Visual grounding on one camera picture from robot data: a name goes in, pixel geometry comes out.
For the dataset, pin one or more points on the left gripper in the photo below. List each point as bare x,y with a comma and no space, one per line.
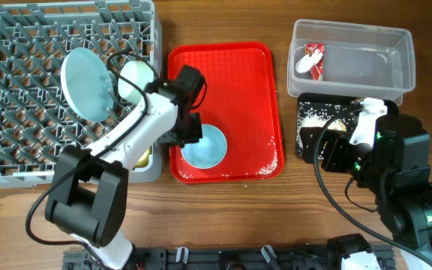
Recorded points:
193,136

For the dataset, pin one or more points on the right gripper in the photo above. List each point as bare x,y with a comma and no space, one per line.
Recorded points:
338,142

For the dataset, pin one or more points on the blue bowl with food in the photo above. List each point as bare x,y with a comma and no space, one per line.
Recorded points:
209,151

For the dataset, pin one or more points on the yellow cup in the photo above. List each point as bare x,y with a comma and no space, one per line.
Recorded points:
144,159

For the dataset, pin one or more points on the green bowl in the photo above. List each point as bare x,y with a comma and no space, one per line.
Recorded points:
140,74

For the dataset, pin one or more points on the red snack wrapper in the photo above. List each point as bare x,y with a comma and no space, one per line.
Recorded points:
316,71

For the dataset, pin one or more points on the white napkin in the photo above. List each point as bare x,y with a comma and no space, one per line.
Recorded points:
308,61

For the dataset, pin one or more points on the light blue plate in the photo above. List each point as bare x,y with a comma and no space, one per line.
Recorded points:
86,85

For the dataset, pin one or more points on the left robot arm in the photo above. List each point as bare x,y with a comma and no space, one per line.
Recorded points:
88,195

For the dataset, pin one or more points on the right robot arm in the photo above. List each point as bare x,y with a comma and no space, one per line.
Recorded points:
394,166

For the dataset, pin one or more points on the grey dishwasher rack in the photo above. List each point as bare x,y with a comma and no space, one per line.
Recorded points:
36,122

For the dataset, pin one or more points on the black tray bin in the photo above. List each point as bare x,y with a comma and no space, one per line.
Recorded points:
342,100

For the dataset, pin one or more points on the spilled rice and food scraps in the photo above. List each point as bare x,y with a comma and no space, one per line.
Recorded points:
315,115

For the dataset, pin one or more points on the red plastic tray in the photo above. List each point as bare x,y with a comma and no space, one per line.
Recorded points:
241,101

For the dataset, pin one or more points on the clear plastic bin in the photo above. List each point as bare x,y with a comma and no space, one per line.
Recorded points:
364,61

